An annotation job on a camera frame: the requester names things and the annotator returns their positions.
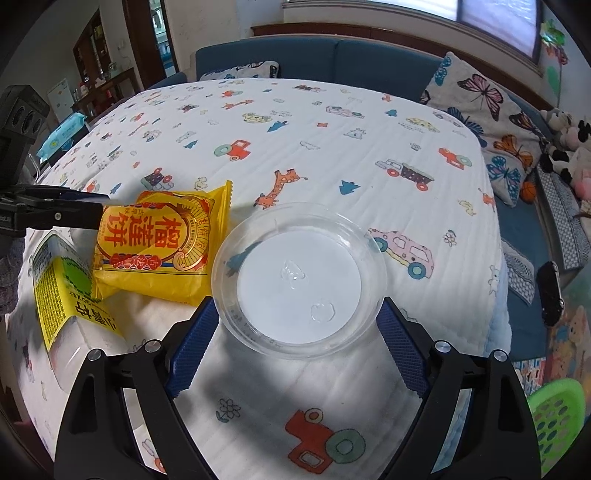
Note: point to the blue sofa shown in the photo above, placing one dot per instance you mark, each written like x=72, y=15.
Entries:
x=360, y=64

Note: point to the pink plush toy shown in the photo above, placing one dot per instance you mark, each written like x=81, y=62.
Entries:
x=582, y=184

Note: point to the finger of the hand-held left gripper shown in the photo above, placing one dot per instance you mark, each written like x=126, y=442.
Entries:
x=60, y=214
x=69, y=193

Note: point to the small printed pillow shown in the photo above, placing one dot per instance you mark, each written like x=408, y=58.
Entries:
x=240, y=71

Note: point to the person's left forearm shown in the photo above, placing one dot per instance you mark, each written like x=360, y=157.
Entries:
x=9, y=272

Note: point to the wooden wall ledge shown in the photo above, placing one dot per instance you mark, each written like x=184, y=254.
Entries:
x=346, y=32

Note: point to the clear plastic jelly cup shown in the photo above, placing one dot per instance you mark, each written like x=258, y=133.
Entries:
x=300, y=277

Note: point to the blue patterned folded cloth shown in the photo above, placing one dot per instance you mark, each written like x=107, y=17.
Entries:
x=565, y=217

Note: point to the yellow snack packet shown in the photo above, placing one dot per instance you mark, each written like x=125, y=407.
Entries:
x=152, y=240

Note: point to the black remote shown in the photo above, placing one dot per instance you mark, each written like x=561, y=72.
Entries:
x=550, y=295

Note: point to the dark wooden table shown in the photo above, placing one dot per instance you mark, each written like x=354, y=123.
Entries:
x=111, y=90

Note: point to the brown door frame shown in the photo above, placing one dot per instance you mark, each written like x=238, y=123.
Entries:
x=138, y=41

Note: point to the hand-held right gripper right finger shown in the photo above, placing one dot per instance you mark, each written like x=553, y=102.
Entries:
x=401, y=346

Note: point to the cartoon printed play mat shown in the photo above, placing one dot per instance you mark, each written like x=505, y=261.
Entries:
x=568, y=341

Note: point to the black and white cow plush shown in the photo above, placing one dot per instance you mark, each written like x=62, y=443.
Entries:
x=570, y=147

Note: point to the clear bottle with yellow label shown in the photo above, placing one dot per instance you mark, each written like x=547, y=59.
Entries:
x=64, y=295

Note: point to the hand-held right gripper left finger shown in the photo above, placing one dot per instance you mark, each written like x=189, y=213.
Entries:
x=194, y=346

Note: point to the wooden shelf cabinet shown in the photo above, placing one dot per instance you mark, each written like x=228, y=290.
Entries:
x=90, y=50

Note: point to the grey plush toy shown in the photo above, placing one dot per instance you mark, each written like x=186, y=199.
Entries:
x=556, y=120

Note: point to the butterfly print pillow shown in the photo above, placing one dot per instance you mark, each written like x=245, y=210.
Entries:
x=480, y=120

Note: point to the green pinwheel decoration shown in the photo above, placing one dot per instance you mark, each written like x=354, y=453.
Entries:
x=554, y=46

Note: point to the green plastic basket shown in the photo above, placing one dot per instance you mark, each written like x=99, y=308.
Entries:
x=558, y=392

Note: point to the window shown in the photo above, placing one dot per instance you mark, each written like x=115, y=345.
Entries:
x=498, y=23

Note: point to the small orange ball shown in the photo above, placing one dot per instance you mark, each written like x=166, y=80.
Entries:
x=529, y=191

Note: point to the blue wet wipes pack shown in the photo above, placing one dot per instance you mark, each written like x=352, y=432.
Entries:
x=62, y=136

